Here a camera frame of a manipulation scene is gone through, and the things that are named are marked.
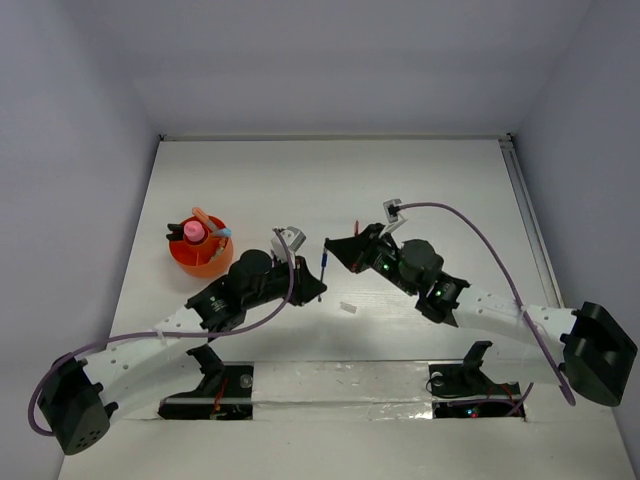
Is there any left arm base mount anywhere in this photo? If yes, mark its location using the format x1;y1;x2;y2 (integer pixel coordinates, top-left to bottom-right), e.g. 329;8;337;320
157;345;254;421

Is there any orange pen holder cup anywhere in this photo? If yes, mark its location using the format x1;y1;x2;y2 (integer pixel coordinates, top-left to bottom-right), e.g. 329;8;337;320
168;216;234;279

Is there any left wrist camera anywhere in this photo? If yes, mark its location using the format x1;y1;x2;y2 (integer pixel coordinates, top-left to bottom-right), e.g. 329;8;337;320
271;226;306;262

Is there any black green-capped highlighter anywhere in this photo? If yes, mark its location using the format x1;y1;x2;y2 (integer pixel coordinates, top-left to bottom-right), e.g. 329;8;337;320
166;223;185;242

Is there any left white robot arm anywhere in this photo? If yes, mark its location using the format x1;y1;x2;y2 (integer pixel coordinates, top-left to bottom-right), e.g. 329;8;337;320
29;250;327;456

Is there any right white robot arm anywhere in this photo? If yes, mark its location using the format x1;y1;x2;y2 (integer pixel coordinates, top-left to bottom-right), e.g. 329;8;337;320
324;224;638;407

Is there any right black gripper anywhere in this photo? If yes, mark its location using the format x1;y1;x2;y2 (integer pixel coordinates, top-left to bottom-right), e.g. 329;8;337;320
324;225;419;298

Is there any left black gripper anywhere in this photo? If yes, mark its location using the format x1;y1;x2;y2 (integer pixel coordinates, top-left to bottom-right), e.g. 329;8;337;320
242;249;324;309

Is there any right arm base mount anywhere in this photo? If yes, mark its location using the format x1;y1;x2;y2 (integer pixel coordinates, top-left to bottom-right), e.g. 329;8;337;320
425;340;526;419

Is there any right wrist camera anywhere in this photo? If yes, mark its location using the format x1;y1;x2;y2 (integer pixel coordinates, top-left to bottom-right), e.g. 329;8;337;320
382;199;407;234

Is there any blue ballpoint pen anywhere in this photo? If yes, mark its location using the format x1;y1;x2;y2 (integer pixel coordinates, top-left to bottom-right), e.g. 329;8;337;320
318;245;328;303

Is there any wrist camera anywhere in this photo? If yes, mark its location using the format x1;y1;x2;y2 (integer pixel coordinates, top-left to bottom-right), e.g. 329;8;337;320
271;226;306;262
382;199;407;234

